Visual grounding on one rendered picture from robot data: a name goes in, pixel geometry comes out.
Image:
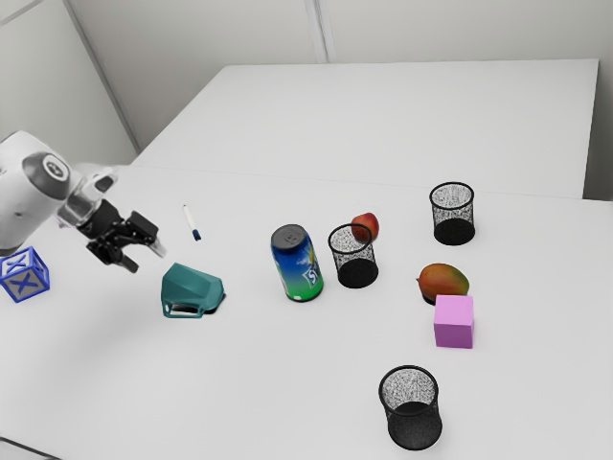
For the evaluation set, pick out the teal faceted mug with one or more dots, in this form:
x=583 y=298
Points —
x=191 y=291

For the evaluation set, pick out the black mesh pen holder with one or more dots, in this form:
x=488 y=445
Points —
x=353 y=256
x=452 y=213
x=411 y=407

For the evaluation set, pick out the blue and grey letter block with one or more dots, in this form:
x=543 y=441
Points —
x=23 y=275

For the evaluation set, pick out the white pen with blue cap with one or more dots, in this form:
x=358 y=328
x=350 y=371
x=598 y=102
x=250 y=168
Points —
x=191 y=222

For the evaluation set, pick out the blue and green soda can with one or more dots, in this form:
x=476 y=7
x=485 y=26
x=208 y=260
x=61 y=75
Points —
x=297 y=263

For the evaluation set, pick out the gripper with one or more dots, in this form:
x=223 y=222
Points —
x=103 y=219

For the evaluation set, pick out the pink cube block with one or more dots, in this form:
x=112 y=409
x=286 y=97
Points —
x=453 y=322

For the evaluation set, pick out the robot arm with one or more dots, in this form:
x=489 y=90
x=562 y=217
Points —
x=29 y=191

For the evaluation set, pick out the red and green mango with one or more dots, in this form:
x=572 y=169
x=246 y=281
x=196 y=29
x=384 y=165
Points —
x=443 y=279

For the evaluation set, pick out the red apple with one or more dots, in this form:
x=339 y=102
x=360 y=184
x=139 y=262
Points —
x=369 y=224

